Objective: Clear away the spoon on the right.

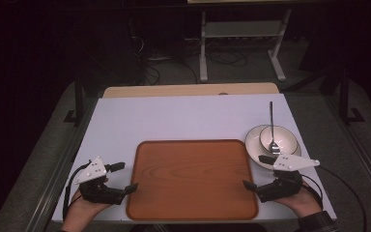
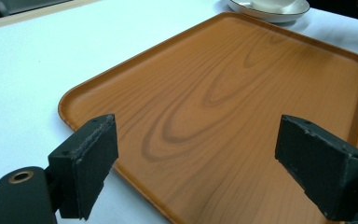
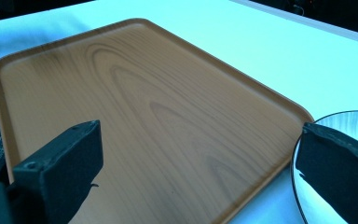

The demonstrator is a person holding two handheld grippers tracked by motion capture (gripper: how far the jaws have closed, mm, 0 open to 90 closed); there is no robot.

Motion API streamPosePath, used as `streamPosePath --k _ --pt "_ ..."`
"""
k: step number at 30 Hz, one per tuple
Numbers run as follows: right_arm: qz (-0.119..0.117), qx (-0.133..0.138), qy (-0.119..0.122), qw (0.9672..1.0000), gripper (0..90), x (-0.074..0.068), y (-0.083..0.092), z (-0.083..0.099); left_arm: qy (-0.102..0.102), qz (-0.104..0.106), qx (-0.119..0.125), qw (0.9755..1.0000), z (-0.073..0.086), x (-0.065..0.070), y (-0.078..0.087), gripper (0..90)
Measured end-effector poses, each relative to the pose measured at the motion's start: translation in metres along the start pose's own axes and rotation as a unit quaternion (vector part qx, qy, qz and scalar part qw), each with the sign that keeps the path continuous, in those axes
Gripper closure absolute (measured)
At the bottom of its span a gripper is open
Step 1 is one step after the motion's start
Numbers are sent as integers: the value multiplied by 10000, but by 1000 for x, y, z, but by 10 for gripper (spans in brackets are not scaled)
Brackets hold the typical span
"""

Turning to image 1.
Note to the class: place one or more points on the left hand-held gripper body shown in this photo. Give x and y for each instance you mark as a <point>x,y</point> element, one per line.
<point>91,172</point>

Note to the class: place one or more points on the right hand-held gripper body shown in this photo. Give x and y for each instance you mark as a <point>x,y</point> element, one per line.
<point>290,162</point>

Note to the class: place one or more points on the white plate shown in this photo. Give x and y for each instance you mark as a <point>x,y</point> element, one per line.
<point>252,145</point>

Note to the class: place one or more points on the white bowl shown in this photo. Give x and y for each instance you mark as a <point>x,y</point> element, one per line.
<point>286,138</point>

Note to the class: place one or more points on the brown wooden tray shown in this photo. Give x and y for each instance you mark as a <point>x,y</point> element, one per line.
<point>191,180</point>

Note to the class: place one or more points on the person's left hand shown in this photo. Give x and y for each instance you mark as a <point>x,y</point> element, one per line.
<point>79,211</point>

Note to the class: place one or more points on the person's right hand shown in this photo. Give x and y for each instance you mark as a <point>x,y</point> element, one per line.
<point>304,203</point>

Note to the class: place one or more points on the white table cover sheet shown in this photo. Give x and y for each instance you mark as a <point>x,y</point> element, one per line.
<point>174,117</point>

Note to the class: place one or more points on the black metal stand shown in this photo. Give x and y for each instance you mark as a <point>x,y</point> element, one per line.
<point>344,96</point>
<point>78,96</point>

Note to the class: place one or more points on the aluminium rail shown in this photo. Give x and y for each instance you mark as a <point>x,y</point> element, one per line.
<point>61,170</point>
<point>364,154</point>

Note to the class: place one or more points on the white metal frame stand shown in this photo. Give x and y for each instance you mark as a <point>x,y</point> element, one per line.
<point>243,29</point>

